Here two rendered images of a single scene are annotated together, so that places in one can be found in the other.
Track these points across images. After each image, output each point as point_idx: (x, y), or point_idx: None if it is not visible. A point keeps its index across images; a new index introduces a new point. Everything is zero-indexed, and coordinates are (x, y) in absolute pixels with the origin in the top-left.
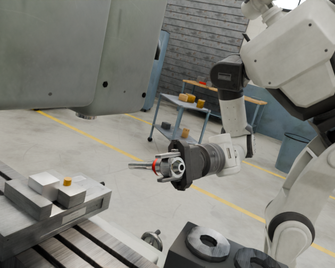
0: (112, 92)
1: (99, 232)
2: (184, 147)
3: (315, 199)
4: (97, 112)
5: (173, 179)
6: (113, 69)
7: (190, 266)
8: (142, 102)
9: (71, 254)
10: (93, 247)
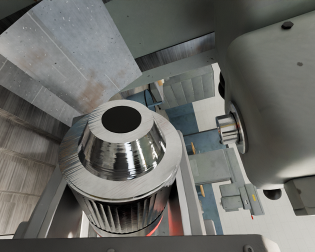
0: (281, 43)
1: (21, 219)
2: (261, 244)
3: None
4: (238, 43)
5: (58, 165)
6: None
7: None
8: (310, 129)
9: (31, 152)
10: (11, 181)
